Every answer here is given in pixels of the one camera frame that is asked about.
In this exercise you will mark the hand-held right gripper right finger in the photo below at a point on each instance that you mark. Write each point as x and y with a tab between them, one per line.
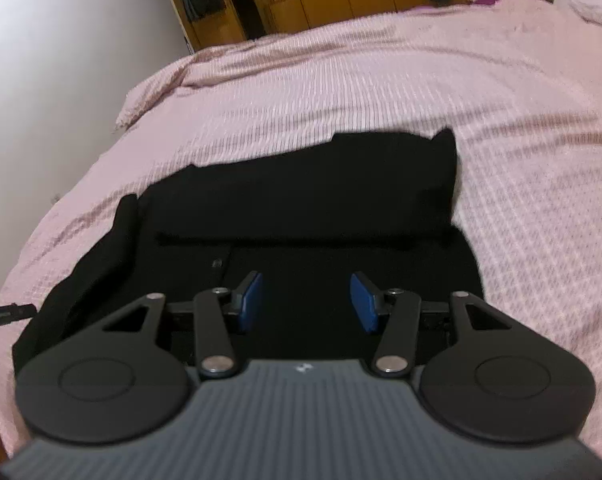
363	302

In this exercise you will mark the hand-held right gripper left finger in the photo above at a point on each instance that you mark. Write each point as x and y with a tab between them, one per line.
249	300

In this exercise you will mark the black pants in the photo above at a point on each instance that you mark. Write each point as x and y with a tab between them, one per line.
306	200

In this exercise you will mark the pink checked blanket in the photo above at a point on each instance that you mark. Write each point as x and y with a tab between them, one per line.
381	85

